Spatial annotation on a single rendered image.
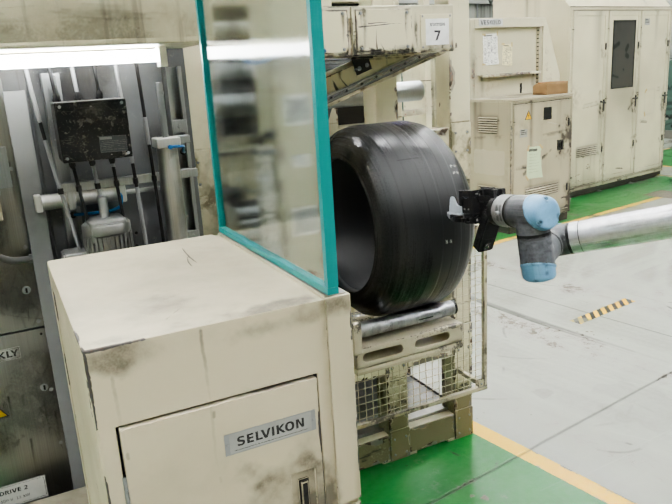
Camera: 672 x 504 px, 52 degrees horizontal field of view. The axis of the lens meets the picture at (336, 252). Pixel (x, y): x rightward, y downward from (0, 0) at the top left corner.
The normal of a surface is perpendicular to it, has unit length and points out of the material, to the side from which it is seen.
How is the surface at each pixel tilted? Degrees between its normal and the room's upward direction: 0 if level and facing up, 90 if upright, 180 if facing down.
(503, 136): 90
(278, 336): 90
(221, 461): 90
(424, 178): 59
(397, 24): 90
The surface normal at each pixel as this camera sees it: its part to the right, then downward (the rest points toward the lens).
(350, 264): 0.28, -0.53
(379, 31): 0.45, 0.21
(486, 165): -0.81, 0.20
